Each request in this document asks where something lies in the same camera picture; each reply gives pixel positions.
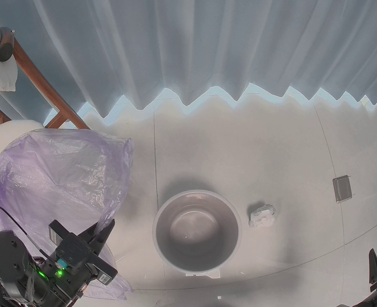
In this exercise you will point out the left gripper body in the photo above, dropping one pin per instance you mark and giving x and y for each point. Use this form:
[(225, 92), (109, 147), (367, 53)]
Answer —
[(106, 273)]

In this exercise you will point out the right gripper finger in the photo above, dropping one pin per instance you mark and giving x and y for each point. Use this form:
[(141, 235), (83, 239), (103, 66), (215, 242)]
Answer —
[(374, 267)]

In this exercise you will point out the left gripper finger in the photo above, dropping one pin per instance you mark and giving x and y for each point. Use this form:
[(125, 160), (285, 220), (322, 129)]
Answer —
[(88, 235), (104, 238)]

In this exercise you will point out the purple plastic bag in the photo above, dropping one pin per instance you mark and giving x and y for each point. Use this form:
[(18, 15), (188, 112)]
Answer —
[(57, 177)]

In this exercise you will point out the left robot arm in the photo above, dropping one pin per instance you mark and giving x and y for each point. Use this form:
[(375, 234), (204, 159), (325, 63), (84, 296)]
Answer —
[(6, 254)]

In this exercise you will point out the white trash bin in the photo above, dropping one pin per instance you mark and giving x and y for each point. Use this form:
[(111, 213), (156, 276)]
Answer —
[(178, 257)]

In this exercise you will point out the crumpled white paper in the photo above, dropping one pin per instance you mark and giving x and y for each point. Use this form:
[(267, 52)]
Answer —
[(262, 216)]

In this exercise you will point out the white cushioned wooden chair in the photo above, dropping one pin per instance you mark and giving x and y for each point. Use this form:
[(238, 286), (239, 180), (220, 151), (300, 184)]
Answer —
[(2, 75)]

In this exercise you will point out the white curtain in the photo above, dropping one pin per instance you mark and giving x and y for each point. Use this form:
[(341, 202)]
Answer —
[(207, 37)]

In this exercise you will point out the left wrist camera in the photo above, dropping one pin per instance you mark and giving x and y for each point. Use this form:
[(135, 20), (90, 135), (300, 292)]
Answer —
[(76, 254)]

